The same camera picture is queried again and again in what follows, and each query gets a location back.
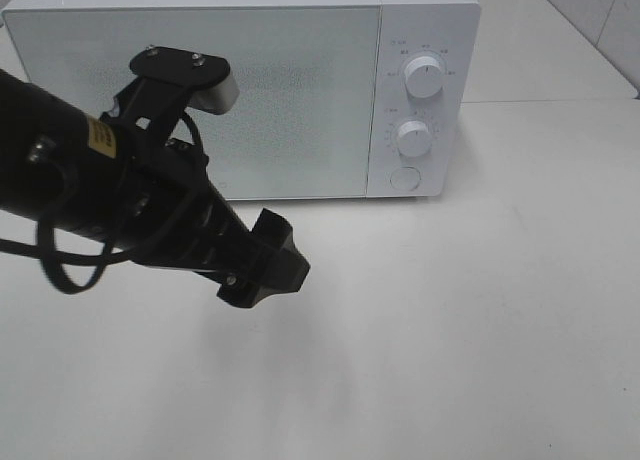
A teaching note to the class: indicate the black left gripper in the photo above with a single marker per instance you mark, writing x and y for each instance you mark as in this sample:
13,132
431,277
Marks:
168,214

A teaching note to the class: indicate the white round door button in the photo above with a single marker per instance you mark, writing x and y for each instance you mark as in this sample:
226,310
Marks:
405,179

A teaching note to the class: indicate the white round knob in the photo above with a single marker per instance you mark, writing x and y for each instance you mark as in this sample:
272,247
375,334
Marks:
413,138
423,75

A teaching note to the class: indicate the white microwave door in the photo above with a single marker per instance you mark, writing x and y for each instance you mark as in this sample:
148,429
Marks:
302,122

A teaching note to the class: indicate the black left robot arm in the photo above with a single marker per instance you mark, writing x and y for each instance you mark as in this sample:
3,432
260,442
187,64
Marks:
50,174

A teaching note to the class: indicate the white microwave oven body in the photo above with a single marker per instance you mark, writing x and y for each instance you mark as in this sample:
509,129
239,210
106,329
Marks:
406,28

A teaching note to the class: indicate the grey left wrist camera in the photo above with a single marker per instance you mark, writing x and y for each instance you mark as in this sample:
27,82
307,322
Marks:
207,81

